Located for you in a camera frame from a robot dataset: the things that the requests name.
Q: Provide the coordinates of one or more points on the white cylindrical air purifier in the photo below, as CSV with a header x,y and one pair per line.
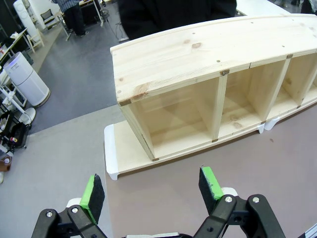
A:
x,y
27,79

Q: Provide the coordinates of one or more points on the black equipment bag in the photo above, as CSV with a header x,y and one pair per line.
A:
x,y
17,135

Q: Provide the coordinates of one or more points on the white side table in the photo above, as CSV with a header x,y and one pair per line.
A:
x,y
260,6

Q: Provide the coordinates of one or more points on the tall white tower air conditioner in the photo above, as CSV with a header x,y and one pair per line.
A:
x,y
24,17

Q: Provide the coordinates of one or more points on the pine wood cubby shelf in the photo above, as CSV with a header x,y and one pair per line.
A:
x,y
188,54

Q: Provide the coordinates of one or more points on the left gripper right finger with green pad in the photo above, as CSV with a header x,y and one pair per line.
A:
x,y
208,188

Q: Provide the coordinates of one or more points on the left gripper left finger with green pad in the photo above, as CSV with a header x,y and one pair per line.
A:
x,y
92,198

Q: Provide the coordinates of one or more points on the light wooden chair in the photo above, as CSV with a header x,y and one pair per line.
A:
x,y
37,41

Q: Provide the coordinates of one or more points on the person in black jacket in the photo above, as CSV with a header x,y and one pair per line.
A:
x,y
173,15

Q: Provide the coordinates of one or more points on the white floor fan base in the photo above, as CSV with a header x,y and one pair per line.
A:
x,y
27,115

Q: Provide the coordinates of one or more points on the wooden riser with white legs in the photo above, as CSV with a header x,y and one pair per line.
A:
x,y
131,153
282,115

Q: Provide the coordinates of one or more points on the person in plaid shirt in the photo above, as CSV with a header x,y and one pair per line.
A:
x,y
73,17

